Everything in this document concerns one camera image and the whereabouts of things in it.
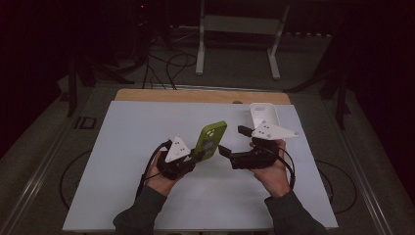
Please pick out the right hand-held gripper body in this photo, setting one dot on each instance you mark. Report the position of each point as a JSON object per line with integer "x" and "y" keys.
{"x": 254, "y": 156}

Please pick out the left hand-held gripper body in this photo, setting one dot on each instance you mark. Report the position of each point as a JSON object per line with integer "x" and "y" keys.
{"x": 176, "y": 153}

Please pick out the green cartoon phone case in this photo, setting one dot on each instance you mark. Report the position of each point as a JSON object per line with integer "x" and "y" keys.
{"x": 208, "y": 140}

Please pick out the person's right hand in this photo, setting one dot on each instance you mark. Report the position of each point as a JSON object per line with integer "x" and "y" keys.
{"x": 275, "y": 178}

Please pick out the person's left hand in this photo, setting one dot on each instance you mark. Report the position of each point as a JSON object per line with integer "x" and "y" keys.
{"x": 160, "y": 184}

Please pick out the white table mat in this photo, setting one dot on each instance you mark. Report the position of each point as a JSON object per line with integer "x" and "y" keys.
{"x": 130, "y": 130}

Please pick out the black tripod stand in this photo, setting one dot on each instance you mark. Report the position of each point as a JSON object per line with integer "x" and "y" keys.
{"x": 72, "y": 88}
{"x": 341, "y": 98}

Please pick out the grey metal stand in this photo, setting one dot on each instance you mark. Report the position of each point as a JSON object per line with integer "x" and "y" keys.
{"x": 241, "y": 24}

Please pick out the metal floor rail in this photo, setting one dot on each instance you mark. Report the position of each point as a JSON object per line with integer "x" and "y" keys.
{"x": 29, "y": 192}
{"x": 362, "y": 169}

